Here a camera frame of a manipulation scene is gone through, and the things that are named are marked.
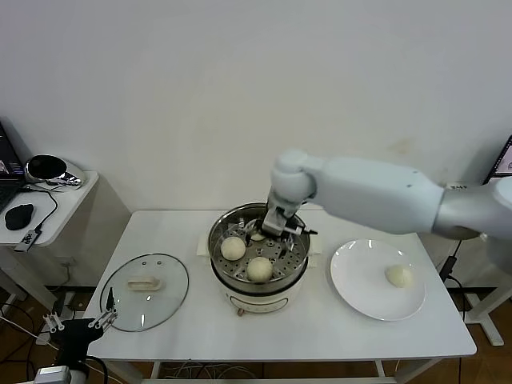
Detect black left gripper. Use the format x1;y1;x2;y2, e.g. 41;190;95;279
42;286;120;346

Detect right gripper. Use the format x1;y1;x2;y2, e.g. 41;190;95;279
246;203;290;258

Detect glass lid with cream handle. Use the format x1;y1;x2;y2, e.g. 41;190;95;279
99;252;190;332

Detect perforated stainless steamer basket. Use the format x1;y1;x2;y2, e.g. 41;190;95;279
207;203;311;286

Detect cream electric cooking pot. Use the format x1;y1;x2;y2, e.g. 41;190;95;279
194;231;323;319

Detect grey usb hub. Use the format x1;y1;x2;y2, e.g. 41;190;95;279
14;230;43;253

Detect white round plate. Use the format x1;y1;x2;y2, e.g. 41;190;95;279
330;238;426;321

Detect white work table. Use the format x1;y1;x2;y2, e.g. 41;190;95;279
66;210;478;384

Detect black computer mouse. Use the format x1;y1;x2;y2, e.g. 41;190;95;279
4;203;36;231

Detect white side table with headset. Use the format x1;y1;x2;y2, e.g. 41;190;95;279
0;170;131;347

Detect chrome headset with black visor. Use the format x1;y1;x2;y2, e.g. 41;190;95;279
24;154;87;195

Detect dark laptop beside mouse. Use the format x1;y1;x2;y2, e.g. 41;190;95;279
0;121;27;213

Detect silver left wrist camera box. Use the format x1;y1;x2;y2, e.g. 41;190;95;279
34;366;70;384

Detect thin black desk cable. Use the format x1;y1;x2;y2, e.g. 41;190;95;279
19;184;59;235

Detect white cable bundle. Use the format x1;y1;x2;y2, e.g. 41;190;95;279
158;359;261;379

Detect grey laptop charging cable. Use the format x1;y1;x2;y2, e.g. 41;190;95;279
438;239;461;284

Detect dark laptop with grey cable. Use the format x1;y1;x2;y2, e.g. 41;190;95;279
490;134;512;179

